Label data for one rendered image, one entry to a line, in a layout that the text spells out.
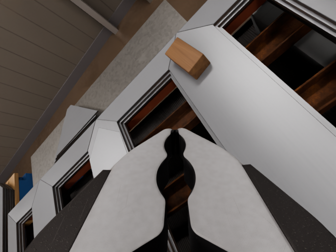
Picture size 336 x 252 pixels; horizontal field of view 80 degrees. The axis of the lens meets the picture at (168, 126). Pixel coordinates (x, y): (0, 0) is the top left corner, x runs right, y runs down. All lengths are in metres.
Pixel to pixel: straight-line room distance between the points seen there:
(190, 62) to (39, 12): 2.21
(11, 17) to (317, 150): 2.59
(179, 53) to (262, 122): 0.29
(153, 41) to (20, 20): 1.90
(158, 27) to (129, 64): 0.20
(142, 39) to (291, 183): 0.80
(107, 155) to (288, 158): 0.55
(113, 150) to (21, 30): 2.13
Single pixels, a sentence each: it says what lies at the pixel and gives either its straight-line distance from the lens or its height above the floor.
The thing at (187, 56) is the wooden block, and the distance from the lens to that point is 0.58.
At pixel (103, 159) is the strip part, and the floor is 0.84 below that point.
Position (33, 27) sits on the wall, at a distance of 2.68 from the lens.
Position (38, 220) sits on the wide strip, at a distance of 1.11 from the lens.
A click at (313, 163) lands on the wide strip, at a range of 0.47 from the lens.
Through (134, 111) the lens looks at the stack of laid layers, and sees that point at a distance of 0.73.
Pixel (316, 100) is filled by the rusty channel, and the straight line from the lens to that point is 0.67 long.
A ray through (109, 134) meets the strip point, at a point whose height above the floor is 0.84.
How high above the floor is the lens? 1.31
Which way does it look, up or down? 52 degrees down
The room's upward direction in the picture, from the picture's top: 68 degrees counter-clockwise
